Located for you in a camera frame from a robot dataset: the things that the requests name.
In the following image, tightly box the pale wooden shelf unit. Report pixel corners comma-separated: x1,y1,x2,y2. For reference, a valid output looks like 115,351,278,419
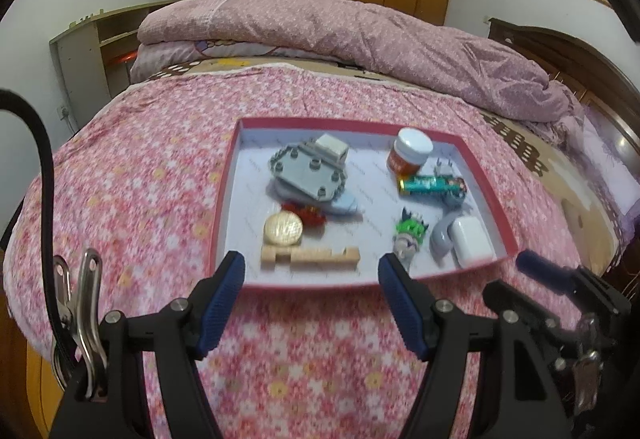
49,2,181,120

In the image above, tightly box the red cardboard box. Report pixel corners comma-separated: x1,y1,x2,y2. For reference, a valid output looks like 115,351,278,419
212,118,519,293

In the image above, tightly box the red carved pendant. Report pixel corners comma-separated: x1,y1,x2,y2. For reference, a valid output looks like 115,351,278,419
280,202,328,227

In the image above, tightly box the white charger plug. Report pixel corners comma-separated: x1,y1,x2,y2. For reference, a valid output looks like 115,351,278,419
314,133,350,165

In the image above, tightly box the grey curved plastic piece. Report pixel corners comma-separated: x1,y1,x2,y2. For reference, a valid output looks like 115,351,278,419
429,212,463,262

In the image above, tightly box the teal foil packet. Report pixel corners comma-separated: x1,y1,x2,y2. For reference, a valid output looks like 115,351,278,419
397,174,468,197

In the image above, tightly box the green and white toy figure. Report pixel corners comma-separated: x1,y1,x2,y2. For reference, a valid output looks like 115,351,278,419
392,208,432,265

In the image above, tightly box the grey plastic plate with holes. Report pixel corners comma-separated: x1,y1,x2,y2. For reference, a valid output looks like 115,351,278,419
267,143,349,202

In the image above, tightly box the wooden phone stand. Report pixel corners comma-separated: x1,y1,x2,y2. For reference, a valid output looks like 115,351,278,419
260,244,362,272

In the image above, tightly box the purple pillow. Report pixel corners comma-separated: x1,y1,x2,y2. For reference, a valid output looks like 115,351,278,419
582,104,640,240

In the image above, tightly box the white bottle with orange label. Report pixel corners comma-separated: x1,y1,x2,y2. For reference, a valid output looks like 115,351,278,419
385,128,434,176

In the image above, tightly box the light blue oval plastic piece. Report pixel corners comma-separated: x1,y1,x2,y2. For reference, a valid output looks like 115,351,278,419
272,182,363,219

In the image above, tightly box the white earbud case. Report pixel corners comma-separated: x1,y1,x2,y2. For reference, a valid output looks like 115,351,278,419
448,216,496,268

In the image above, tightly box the black cable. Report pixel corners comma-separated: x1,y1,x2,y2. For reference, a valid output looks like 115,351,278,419
0,89,68,370

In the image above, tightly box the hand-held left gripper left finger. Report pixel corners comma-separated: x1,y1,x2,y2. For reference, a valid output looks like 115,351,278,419
52,250,246,439

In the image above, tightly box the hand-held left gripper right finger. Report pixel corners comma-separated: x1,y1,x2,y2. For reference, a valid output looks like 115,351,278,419
378,253,573,439

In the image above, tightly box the dark wooden headboard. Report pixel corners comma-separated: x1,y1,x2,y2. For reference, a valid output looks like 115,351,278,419
487,16,640,170

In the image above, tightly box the pink quilt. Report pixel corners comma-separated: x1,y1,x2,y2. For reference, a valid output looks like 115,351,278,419
131,0,581,122

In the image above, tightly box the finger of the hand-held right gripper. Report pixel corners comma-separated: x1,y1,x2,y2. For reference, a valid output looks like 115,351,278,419
516,249,633,315
482,280,571,335

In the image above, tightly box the metal spring clip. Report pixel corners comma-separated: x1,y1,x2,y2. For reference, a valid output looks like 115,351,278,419
570,314,608,415
50,246,111,402

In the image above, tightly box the pink floral bed sheet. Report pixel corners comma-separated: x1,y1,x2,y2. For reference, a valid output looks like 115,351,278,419
0,62,626,439

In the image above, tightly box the round wooden chess piece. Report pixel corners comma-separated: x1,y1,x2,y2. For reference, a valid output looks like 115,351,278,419
264,212,305,245

